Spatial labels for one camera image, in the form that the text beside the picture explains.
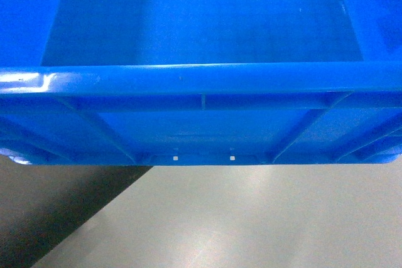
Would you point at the blue plastic crate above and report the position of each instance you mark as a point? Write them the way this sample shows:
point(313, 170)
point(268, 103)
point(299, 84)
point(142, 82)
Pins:
point(200, 82)

